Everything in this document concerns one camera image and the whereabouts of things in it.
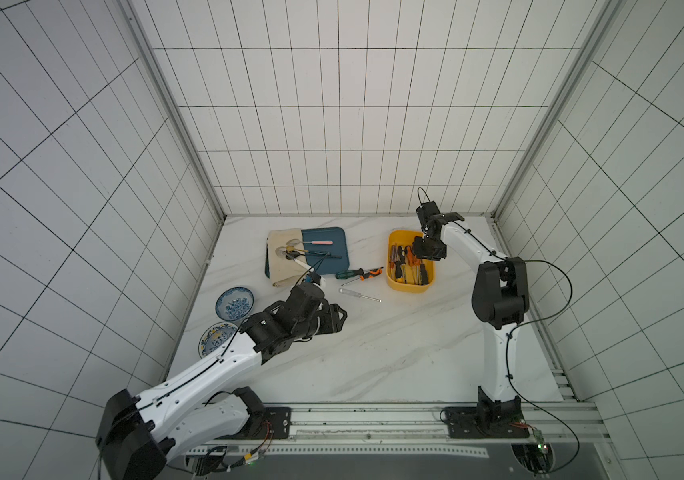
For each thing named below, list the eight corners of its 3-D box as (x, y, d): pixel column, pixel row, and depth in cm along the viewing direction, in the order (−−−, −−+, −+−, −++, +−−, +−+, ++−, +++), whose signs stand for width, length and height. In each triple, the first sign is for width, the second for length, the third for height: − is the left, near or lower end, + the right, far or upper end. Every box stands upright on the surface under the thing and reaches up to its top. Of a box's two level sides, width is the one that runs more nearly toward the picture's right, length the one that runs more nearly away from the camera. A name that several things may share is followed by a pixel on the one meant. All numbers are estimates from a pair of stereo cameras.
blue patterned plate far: (218, 321, 93) (212, 314, 89) (226, 294, 99) (220, 286, 95) (251, 321, 93) (247, 314, 89) (257, 294, 99) (253, 286, 95)
